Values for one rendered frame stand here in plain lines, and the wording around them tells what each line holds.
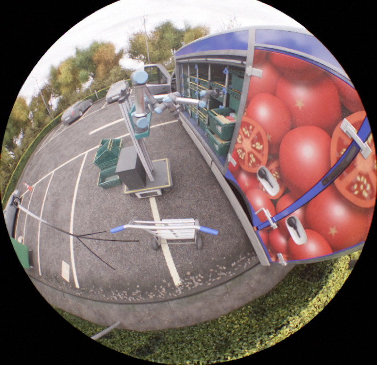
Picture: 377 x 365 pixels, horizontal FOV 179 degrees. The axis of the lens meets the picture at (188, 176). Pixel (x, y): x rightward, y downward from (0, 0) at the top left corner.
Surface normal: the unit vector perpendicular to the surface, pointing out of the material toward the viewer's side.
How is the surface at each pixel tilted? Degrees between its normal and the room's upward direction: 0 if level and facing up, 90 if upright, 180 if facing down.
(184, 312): 7
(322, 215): 90
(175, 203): 0
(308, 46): 90
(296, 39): 90
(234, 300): 8
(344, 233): 90
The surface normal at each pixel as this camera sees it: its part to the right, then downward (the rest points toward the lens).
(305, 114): -0.94, 0.29
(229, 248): -0.03, -0.58
